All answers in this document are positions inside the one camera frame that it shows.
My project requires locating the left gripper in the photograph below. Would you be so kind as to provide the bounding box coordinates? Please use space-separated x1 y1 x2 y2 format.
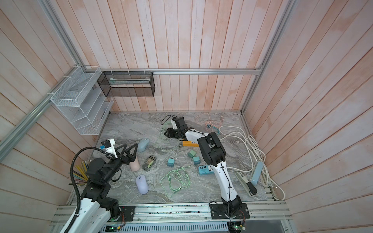
102 143 138 183

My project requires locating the light green USB charger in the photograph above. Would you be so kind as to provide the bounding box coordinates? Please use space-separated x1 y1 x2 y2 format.
187 150 197 158

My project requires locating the white power cord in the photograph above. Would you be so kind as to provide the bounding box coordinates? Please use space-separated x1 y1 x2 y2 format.
218 125 286 201

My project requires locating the light blue mouse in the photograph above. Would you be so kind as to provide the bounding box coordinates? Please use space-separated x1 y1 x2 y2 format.
137 138 150 152

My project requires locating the pink pencil cup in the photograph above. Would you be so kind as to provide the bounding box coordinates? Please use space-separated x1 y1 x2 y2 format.
72 161 89 186

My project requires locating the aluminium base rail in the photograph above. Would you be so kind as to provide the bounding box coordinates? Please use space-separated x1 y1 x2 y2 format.
55 200 292 226

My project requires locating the blue power strip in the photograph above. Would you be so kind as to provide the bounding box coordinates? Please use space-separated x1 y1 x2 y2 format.
198 165 214 175

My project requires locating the pink mouse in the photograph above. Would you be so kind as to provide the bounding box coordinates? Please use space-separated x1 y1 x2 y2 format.
129 158 141 172

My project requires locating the blue stapler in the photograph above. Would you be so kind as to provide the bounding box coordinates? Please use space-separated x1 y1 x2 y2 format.
250 161 264 186

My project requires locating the camouflage green device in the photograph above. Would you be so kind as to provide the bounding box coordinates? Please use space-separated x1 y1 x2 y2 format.
142 155 156 171

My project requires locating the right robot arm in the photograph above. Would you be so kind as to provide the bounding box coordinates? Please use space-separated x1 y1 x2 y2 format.
164 116 242 218

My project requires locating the orange power strip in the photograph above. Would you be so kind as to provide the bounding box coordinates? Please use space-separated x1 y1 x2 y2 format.
182 141 199 147

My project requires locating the white wire mesh shelf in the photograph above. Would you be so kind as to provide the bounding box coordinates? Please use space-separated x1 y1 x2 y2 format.
51 66 114 136

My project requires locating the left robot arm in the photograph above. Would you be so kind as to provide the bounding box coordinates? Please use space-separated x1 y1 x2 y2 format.
61 143 138 233

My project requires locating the teal charging cable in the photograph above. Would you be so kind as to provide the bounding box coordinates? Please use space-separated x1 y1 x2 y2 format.
205 123 221 137

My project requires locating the pink charging cable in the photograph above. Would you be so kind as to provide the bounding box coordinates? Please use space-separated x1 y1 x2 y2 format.
196 113 225 129

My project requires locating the beige black stapler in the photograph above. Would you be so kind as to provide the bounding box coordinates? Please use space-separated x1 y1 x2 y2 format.
235 171 257 196

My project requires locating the teal USB charger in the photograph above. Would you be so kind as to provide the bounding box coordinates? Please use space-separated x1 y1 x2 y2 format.
193 156 201 165

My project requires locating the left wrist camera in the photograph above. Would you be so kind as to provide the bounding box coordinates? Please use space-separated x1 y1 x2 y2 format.
100 138 117 159

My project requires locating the lavender wireless mouse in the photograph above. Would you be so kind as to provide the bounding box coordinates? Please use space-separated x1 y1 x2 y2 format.
136 174 149 195

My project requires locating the black mesh basket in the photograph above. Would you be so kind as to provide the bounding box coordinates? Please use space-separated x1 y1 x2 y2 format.
98 71 155 98

